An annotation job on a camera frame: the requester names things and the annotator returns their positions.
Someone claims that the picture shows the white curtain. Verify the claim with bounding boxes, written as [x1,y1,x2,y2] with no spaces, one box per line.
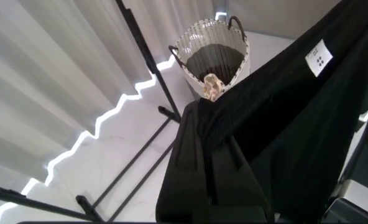
[0,0,218,218]

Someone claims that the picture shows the black clothes rack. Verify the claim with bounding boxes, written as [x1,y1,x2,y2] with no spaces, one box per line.
[0,0,183,223]

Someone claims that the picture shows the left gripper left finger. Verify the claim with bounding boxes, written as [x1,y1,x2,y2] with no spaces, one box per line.
[155,101,212,223]

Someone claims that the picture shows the black garment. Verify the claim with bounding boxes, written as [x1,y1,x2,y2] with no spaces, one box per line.
[198,0,368,223]

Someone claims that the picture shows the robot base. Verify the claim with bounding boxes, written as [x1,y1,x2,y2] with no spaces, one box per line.
[322,93,368,224]

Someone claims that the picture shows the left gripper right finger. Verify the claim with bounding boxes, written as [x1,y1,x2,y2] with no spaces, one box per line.
[209,136,274,223]

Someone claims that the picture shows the white laundry basket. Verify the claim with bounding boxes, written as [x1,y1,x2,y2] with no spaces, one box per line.
[168,15,251,101]

